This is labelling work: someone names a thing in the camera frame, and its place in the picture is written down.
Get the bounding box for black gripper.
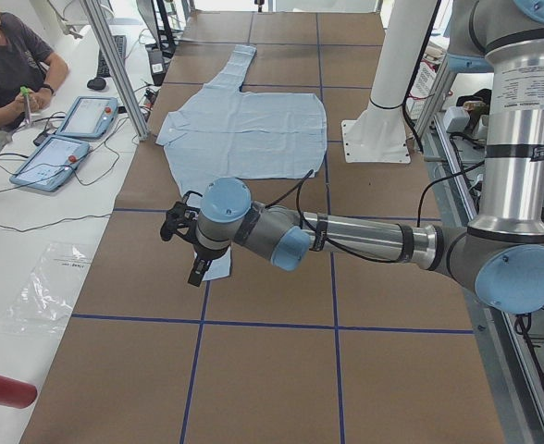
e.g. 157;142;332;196
188;244;229;285

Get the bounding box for light blue button shirt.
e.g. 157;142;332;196
156;44;327;271

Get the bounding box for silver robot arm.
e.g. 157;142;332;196
187;1;544;315

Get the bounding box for clear plastic bag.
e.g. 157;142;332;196
0;242;94;338

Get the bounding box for near blue teach pendant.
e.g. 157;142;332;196
9;135;91;192

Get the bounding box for blue teach pendant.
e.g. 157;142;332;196
56;96;118;140
9;135;91;192

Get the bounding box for far blue teach pendant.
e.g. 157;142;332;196
56;96;118;140

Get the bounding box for black computer mouse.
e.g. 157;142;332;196
87;77;106;92

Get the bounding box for red bottle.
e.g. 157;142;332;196
0;375;38;409

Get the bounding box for black keyboard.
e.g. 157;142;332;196
96;34;128;78

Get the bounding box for seated person in grey shirt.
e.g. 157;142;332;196
0;12;69;130

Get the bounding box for white camera pillar with base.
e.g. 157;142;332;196
341;0;440;165

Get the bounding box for aluminium frame post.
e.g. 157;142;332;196
80;0;149;142

